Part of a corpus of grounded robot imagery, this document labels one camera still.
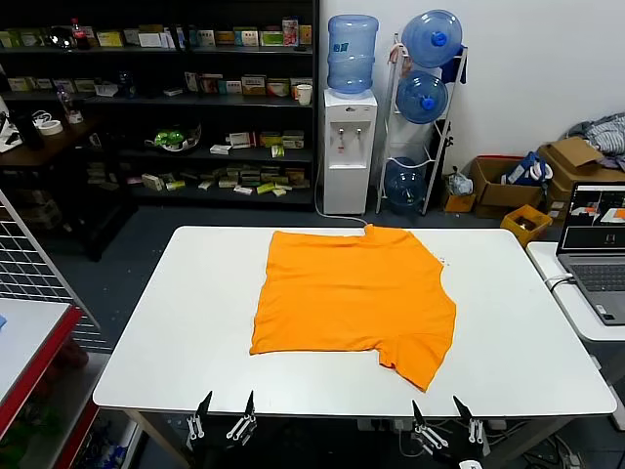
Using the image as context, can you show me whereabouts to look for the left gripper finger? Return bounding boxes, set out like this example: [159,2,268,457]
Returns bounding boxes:
[226,389,258,444]
[187,389,215,442]

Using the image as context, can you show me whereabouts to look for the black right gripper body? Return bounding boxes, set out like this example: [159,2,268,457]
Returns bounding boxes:
[433,442,490,469]

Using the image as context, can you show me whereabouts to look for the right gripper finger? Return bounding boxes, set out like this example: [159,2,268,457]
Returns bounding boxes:
[411,399,450,453]
[452,395,491,456]

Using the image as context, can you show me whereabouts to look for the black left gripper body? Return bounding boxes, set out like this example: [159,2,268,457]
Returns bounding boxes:
[187,437,256,469]

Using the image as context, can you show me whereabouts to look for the orange t-shirt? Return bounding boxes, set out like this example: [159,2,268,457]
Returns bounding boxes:
[248,223,458,394]

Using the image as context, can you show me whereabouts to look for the pile of grey clothes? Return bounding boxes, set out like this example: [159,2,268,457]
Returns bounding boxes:
[563,111,625,172]

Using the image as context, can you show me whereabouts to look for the white power strip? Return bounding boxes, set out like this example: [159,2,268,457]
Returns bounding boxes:
[357,418,416,432]

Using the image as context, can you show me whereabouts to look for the white side table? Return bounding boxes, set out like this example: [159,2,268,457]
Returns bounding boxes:
[525,240,625,431]

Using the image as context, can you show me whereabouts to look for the red-edged white table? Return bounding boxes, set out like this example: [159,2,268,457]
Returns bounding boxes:
[0,296,102,469]

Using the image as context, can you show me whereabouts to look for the grey laptop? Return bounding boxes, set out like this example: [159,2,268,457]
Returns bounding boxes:
[556,182,625,326]

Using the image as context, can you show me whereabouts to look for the yellow plastic bin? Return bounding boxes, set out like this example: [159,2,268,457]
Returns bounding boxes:
[500,204,554,248]

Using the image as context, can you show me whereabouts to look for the small yellow cardboard box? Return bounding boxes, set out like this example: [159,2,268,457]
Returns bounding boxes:
[442,192,478,214]

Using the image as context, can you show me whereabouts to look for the open brown cardboard box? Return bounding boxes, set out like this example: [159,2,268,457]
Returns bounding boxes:
[470,154,546,220]

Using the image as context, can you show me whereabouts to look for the knotted grey plastic bag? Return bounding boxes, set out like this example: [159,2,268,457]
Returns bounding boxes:
[443,165,475,196]

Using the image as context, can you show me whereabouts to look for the white water dispenser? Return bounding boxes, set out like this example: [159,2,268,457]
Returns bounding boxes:
[322,87,378,216]

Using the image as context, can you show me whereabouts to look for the blue and white bag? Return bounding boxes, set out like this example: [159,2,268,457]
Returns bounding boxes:
[502,150,556,186]

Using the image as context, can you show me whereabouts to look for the green and white bowl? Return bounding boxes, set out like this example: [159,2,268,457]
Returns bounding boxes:
[145,121,203,155]

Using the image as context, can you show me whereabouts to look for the stacked brown cardboard boxes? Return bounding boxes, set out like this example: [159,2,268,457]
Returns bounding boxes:
[538,136,625,221]

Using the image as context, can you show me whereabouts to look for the white metal jug rack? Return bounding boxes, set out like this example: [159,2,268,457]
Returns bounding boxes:
[375,31,470,216]

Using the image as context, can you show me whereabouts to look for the dark wooden desk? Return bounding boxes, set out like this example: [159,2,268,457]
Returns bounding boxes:
[0,114,123,260]

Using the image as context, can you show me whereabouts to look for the black shelving unit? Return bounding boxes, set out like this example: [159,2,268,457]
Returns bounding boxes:
[0,0,321,214]

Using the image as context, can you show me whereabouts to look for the white tape roll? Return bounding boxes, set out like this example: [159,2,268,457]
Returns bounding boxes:
[31,110,63,136]

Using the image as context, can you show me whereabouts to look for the clear plastic bottle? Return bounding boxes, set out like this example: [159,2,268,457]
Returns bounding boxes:
[54,83,85,124]

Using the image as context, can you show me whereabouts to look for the upright blue water jug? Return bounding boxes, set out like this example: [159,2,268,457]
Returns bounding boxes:
[325,13,381,96]

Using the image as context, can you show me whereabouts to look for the pink print tall box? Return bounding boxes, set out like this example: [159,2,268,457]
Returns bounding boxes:
[281,17,301,48]

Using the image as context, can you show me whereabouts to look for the cola bottle red cap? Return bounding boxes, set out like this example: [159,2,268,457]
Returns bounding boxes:
[69,18,92,51]

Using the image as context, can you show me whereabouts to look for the shiny black round bowl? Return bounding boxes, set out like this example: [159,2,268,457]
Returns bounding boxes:
[46,24,77,50]

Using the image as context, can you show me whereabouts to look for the white dispenser power cable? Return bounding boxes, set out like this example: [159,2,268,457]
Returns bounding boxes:
[314,155,372,229]

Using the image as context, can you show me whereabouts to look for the white wire grid panel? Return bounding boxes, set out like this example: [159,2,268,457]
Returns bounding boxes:
[0,188,102,353]

